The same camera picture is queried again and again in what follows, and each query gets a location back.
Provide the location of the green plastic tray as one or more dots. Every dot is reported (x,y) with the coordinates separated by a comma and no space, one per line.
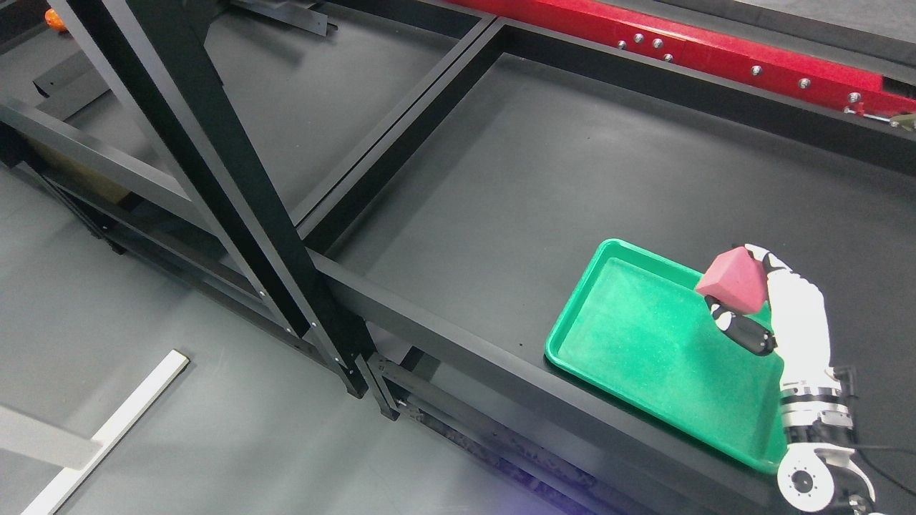
(635,328)

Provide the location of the white desk leg frame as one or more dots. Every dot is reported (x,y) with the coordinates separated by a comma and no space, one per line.
(76,456)

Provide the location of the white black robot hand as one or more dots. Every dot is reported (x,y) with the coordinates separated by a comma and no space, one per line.
(792,324)

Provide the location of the pink foam block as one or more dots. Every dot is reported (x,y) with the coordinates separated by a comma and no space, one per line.
(737,280)

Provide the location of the red metal beam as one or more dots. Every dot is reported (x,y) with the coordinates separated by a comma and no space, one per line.
(827,83)

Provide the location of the black metal shelf rack centre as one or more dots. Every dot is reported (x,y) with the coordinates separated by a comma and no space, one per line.
(466,227)

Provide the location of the wooden box under shelf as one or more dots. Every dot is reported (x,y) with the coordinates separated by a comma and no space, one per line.
(81,174)

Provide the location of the black metal shelf rack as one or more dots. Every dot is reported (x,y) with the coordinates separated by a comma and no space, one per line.
(237,126)
(466,227)

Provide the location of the black metal shelf rack left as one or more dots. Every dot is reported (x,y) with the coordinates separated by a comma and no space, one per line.
(237,126)

